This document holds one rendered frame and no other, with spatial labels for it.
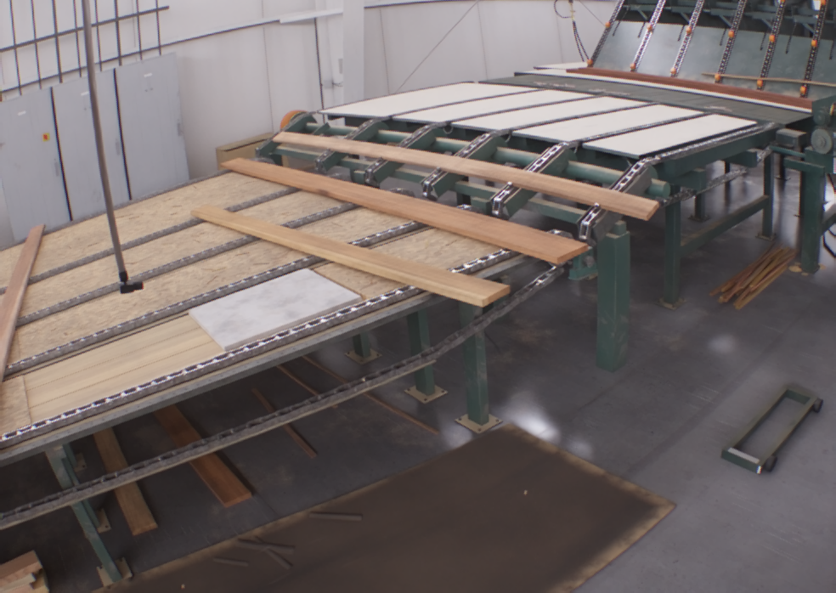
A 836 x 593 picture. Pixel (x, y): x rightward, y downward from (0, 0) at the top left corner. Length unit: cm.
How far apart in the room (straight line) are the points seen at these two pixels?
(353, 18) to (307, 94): 131
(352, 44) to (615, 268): 579
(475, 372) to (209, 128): 606
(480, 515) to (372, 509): 45
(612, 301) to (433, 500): 139
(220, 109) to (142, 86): 146
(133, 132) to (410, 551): 605
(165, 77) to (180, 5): 118
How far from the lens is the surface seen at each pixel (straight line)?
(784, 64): 776
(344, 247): 318
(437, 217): 344
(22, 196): 763
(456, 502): 289
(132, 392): 239
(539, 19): 1187
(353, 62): 868
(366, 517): 287
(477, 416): 335
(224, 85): 871
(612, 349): 368
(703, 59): 820
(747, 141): 486
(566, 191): 358
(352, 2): 855
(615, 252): 346
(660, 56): 854
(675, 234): 432
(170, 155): 789
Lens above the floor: 189
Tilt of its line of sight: 21 degrees down
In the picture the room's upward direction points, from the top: 6 degrees counter-clockwise
